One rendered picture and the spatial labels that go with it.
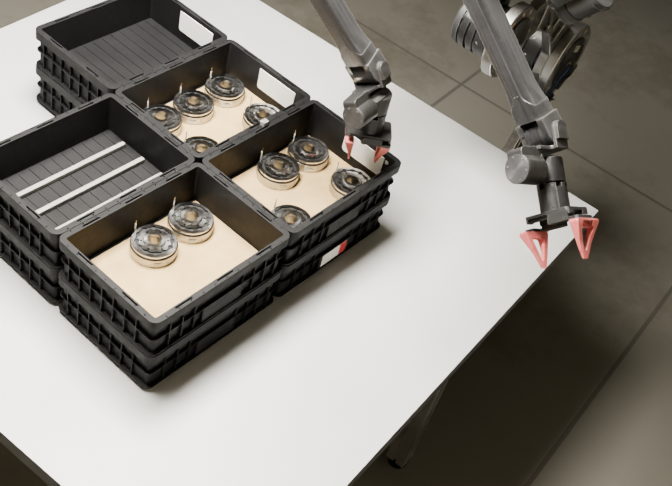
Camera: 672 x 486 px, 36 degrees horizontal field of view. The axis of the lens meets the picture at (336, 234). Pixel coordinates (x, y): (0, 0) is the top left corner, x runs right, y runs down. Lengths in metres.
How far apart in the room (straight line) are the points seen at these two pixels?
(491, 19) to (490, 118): 2.38
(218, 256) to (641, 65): 3.16
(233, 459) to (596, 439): 1.53
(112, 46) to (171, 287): 0.85
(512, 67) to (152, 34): 1.23
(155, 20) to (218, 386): 1.16
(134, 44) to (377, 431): 1.26
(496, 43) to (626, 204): 2.30
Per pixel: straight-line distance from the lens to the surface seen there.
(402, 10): 4.83
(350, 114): 2.28
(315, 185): 2.50
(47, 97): 2.80
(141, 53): 2.82
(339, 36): 2.25
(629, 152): 4.48
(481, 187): 2.86
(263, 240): 2.28
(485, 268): 2.64
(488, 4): 1.98
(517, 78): 1.98
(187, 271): 2.24
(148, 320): 2.02
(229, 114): 2.65
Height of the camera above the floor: 2.49
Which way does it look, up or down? 44 degrees down
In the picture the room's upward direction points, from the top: 16 degrees clockwise
